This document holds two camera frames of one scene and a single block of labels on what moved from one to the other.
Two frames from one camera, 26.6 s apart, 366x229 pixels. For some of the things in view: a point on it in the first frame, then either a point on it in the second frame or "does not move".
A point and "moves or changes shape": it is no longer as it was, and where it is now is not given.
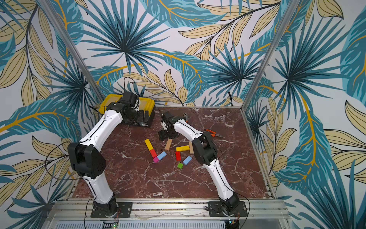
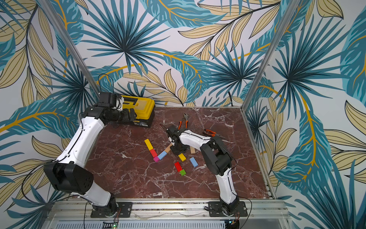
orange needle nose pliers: (214, 133) does not move
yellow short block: (148, 144) does not move
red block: (178, 155) moves or changes shape
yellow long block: (182, 148) moves or changes shape
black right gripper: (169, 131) -> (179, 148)
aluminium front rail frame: (272, 214) does not move
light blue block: (188, 160) -> (194, 161)
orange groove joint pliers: (185, 116) does not move
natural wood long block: (191, 150) does not move
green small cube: (180, 165) -> (183, 172)
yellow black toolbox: (145, 116) does not move
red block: (153, 153) does not move
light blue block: (162, 155) does not move
